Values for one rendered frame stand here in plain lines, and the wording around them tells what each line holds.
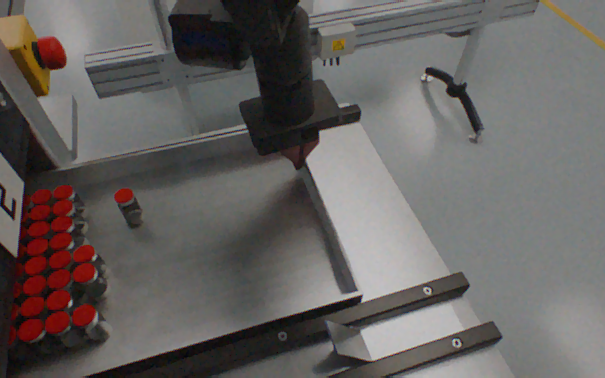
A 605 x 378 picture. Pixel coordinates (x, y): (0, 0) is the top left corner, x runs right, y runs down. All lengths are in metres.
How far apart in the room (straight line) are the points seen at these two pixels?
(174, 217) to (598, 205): 1.70
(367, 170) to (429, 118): 1.48
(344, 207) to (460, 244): 1.13
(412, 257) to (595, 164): 1.68
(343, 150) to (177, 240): 0.25
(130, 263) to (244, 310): 0.14
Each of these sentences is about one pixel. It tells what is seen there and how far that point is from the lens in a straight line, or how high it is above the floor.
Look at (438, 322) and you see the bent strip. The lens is 0.48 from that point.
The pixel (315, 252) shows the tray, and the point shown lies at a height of 0.88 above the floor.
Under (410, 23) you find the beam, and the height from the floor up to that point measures 0.50.
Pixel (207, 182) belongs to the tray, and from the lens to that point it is 0.56.
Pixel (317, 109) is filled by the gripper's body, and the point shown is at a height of 1.00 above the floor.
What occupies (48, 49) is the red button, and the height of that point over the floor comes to 1.01.
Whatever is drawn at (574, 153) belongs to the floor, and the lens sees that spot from 2.13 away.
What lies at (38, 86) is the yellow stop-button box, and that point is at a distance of 0.62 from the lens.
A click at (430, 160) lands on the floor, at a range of 1.85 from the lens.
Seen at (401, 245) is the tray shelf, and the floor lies 0.88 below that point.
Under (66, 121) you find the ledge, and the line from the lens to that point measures 0.71.
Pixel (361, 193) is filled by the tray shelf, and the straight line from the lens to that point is 0.55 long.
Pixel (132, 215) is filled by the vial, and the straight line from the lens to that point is 0.53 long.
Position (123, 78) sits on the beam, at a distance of 1.47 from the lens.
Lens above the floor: 1.30
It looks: 52 degrees down
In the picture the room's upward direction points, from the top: straight up
